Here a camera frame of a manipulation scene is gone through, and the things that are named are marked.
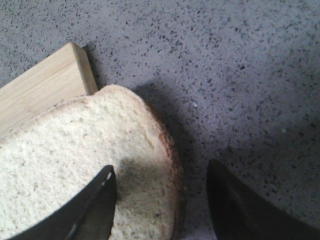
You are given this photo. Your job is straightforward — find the wooden cutting board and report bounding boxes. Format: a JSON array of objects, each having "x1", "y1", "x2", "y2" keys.
[{"x1": 0, "y1": 42, "x2": 98, "y2": 138}]

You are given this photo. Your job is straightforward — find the bread slice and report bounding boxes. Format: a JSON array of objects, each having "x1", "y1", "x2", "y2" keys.
[{"x1": 0, "y1": 85, "x2": 182, "y2": 240}]

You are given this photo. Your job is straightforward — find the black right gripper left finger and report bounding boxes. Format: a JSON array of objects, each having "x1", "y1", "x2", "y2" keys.
[{"x1": 11, "y1": 165, "x2": 117, "y2": 240}]

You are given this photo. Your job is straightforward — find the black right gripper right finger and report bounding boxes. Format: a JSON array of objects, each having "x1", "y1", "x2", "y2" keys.
[{"x1": 206, "y1": 159, "x2": 320, "y2": 240}]

